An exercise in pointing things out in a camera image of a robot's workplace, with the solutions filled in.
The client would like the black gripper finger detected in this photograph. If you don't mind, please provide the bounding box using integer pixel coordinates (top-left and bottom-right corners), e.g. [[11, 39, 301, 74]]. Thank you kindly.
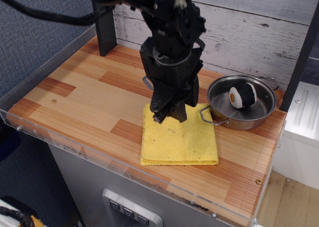
[[152, 105, 174, 124], [169, 101, 187, 122]]

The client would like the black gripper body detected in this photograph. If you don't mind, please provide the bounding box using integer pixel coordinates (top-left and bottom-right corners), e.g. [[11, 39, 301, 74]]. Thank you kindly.
[[140, 37, 203, 113]]

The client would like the grey spatula with green handle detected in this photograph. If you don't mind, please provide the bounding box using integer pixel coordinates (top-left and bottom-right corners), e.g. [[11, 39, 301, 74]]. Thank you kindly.
[[142, 76, 154, 91]]

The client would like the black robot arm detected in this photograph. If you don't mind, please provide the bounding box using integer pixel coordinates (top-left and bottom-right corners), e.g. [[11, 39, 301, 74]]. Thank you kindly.
[[92, 0, 206, 123]]

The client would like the yellow folded cloth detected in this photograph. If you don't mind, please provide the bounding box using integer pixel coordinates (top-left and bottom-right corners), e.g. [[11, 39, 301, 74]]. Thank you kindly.
[[140, 103, 219, 166]]

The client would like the stainless steel pan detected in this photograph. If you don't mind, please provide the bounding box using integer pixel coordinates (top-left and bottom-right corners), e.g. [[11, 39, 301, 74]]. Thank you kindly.
[[199, 75, 279, 130]]

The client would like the plush sushi roll toy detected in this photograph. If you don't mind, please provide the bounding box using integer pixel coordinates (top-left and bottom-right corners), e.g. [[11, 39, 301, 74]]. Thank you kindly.
[[229, 83, 257, 109]]

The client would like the silver toy fridge front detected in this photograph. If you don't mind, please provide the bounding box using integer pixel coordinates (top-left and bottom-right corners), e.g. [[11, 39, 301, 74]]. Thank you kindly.
[[49, 145, 252, 227]]

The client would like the white toy appliance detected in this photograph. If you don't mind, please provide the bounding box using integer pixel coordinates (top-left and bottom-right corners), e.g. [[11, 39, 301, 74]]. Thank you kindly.
[[273, 82, 319, 189]]

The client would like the yellow object at corner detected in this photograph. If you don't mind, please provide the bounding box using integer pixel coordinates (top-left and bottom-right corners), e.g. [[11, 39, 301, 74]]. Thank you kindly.
[[31, 216, 45, 227]]

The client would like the dark grey vertical post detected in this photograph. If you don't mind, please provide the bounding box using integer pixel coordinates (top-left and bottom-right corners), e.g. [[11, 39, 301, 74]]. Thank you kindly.
[[95, 11, 117, 56]]

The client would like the dark right vertical post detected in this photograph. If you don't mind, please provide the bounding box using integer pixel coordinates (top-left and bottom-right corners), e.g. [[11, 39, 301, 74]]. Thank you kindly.
[[281, 11, 319, 113]]

